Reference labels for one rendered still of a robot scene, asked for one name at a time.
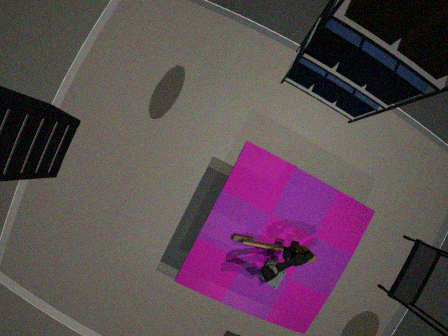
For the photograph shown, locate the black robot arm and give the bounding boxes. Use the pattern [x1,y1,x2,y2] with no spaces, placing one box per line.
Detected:
[261,249,314,282]

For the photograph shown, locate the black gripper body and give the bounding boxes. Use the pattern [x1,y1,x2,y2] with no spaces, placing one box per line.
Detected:
[290,240,300,257]

